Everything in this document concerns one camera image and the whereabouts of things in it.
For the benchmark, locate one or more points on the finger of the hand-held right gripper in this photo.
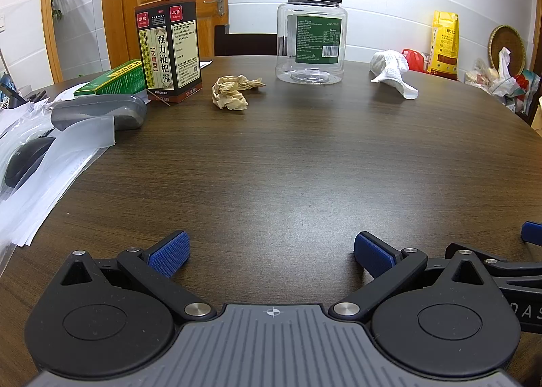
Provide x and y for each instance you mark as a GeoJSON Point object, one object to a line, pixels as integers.
{"type": "Point", "coordinates": [532, 232]}
{"type": "Point", "coordinates": [514, 268]}

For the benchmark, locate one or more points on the clear plastic jar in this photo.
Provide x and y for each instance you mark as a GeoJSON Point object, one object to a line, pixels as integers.
{"type": "Point", "coordinates": [311, 46]}

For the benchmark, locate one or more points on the white plastic bag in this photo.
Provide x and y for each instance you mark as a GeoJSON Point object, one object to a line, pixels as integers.
{"type": "Point", "coordinates": [504, 63]}

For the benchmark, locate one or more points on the crumpled white paper towel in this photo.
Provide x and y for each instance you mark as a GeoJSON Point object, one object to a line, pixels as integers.
{"type": "Point", "coordinates": [391, 69]}

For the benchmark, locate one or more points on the clear plastic document sleeve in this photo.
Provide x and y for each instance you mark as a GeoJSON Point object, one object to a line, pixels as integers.
{"type": "Point", "coordinates": [80, 137]}

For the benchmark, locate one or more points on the red plastic bag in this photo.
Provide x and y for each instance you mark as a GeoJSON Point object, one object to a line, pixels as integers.
{"type": "Point", "coordinates": [414, 60]}

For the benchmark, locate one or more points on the black computer mouse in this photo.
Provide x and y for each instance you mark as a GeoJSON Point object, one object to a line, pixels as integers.
{"type": "Point", "coordinates": [25, 160]}

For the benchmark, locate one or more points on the round woven basket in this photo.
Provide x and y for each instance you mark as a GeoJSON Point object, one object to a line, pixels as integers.
{"type": "Point", "coordinates": [504, 38]}

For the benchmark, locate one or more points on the wooden door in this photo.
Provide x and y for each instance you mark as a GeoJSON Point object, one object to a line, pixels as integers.
{"type": "Point", "coordinates": [127, 10]}

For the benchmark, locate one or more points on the yellow rice bag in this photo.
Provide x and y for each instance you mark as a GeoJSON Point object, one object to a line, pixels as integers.
{"type": "Point", "coordinates": [443, 48]}

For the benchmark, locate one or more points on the stack of white papers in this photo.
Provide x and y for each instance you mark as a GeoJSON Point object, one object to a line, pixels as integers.
{"type": "Point", "coordinates": [25, 217]}

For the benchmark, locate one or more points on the pile of plastic bags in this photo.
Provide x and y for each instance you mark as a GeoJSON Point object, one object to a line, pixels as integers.
{"type": "Point", "coordinates": [521, 88]}

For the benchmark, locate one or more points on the dark medicine box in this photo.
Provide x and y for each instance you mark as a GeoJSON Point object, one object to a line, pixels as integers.
{"type": "Point", "coordinates": [169, 52]}

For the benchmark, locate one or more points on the wooden toothpick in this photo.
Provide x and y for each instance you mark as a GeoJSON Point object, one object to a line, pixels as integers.
{"type": "Point", "coordinates": [160, 103]}

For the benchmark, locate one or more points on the green cardboard box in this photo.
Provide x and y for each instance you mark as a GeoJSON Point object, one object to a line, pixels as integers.
{"type": "Point", "coordinates": [112, 80]}

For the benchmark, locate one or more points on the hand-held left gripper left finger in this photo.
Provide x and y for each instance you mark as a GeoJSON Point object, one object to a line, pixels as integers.
{"type": "Point", "coordinates": [169, 253]}

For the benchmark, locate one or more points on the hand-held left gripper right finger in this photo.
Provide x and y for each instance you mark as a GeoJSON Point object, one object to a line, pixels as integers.
{"type": "Point", "coordinates": [374, 253]}

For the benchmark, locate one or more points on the crumpled beige tissue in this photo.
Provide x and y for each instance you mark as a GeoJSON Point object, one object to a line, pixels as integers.
{"type": "Point", "coordinates": [230, 93]}

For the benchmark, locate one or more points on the dark wooden chair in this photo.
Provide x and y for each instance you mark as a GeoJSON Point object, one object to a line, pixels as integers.
{"type": "Point", "coordinates": [241, 45]}

